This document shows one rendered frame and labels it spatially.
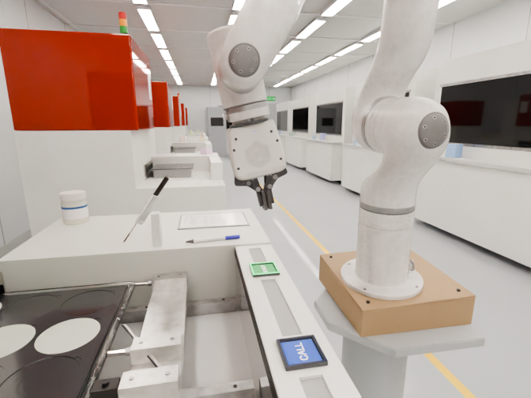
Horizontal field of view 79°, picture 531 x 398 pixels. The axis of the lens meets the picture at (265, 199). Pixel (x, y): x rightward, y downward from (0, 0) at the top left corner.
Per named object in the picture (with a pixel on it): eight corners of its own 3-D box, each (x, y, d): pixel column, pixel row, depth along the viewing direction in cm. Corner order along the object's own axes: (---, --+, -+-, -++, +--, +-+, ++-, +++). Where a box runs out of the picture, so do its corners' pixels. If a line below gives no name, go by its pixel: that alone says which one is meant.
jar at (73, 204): (59, 226, 97) (54, 194, 95) (68, 219, 104) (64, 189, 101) (84, 224, 98) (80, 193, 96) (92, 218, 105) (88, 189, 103)
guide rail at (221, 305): (1, 337, 69) (-2, 324, 68) (7, 331, 71) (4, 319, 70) (236, 311, 78) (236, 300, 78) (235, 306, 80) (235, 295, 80)
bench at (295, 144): (299, 170, 897) (301, 95, 852) (283, 163, 1069) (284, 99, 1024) (336, 170, 917) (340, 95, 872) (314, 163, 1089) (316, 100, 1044)
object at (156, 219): (137, 249, 79) (131, 195, 76) (139, 243, 83) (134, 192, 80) (163, 247, 80) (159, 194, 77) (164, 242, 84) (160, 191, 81)
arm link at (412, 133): (393, 197, 81) (402, 97, 75) (450, 221, 64) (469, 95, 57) (349, 201, 79) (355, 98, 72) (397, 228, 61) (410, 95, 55)
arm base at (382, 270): (401, 258, 89) (408, 193, 84) (439, 298, 71) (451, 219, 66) (332, 261, 88) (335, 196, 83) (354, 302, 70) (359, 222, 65)
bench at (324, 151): (329, 185, 687) (334, 85, 642) (303, 173, 859) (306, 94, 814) (376, 183, 707) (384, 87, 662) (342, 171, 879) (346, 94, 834)
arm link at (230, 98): (272, 98, 56) (263, 101, 65) (255, 15, 52) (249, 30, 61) (224, 108, 55) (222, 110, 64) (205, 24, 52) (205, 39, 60)
